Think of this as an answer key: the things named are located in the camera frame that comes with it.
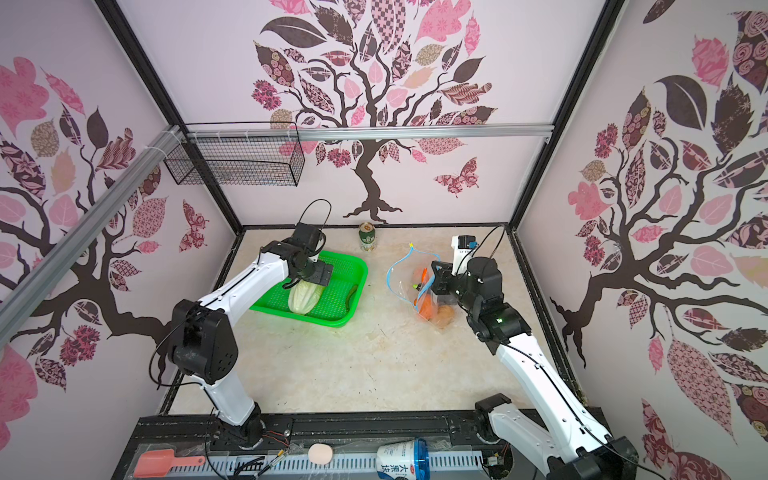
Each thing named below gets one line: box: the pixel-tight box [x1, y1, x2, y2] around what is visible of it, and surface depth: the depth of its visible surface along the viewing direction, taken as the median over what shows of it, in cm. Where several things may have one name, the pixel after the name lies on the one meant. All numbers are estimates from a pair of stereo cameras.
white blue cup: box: [376, 438, 430, 480], surface depth 65 cm
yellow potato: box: [436, 305, 454, 326], surface depth 91 cm
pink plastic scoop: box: [133, 449, 206, 478], surface depth 70 cm
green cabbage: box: [288, 279, 326, 315], surface depth 92 cm
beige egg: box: [308, 443, 333, 465], surface depth 71 cm
